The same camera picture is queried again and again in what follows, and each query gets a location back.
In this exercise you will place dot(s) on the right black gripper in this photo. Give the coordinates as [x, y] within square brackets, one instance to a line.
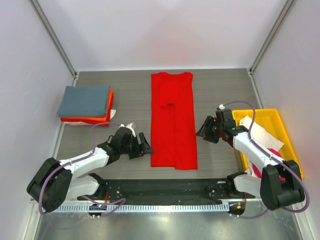
[211, 128]

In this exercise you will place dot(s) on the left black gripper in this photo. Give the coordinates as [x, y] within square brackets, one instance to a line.
[137, 146]

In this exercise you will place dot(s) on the red t shirt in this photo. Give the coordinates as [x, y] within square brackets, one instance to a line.
[173, 131]

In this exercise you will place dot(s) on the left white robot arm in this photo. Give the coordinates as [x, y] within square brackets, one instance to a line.
[59, 180]

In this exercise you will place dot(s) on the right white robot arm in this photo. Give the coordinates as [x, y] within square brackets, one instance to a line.
[280, 184]

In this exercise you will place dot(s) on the folded orange t shirt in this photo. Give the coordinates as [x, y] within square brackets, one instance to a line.
[90, 120]

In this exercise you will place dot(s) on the white t shirt in bin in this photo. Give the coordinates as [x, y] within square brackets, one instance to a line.
[265, 137]

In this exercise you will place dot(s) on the yellow plastic bin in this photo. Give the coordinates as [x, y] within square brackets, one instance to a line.
[269, 119]

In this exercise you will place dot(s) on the magenta t shirt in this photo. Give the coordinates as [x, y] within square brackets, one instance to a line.
[255, 172]

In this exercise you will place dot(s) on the folded grey t shirt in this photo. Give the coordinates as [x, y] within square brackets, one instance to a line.
[84, 101]

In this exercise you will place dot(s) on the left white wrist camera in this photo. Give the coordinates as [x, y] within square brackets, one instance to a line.
[131, 126]

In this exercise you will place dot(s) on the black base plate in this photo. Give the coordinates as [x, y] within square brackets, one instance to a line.
[190, 192]

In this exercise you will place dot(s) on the slotted cable duct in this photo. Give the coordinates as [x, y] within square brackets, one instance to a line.
[87, 207]

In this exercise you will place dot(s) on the right aluminium frame post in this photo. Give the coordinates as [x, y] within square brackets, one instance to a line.
[280, 19]

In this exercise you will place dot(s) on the aluminium frame post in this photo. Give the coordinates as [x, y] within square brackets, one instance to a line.
[280, 19]
[52, 35]

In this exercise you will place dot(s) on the left aluminium frame post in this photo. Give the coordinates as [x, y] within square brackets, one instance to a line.
[52, 35]

